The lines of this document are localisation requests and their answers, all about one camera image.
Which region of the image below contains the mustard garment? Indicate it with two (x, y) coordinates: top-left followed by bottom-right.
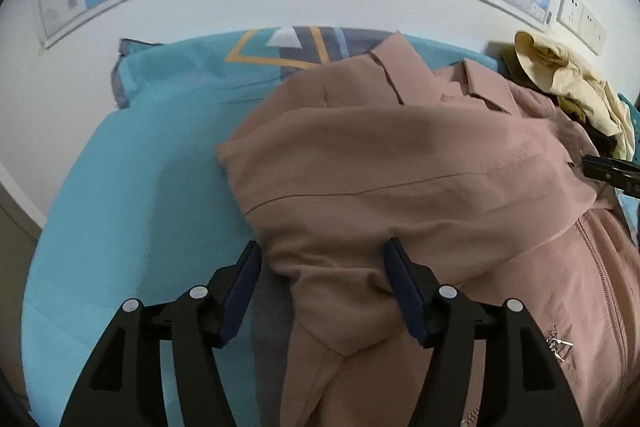
(500, 49), (608, 128)

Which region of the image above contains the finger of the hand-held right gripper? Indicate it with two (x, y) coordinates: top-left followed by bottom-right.
(582, 154), (640, 198)

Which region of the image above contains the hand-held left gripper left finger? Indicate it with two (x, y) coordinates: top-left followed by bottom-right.
(60, 241), (263, 427)

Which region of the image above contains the white wall socket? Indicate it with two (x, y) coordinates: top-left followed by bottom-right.
(580, 4), (607, 56)
(558, 0), (584, 31)

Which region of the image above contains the black garment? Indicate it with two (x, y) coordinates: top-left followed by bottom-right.
(582, 122), (620, 158)

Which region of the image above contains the teal grey printed bed sheet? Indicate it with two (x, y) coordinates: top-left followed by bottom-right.
(22, 26), (640, 427)

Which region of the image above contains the cream garment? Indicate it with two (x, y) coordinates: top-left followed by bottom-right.
(515, 31), (638, 160)

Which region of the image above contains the pink jacket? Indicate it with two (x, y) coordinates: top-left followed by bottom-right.
(216, 32), (640, 427)

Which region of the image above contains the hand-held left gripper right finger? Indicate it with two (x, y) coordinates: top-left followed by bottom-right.
(382, 238), (586, 427)

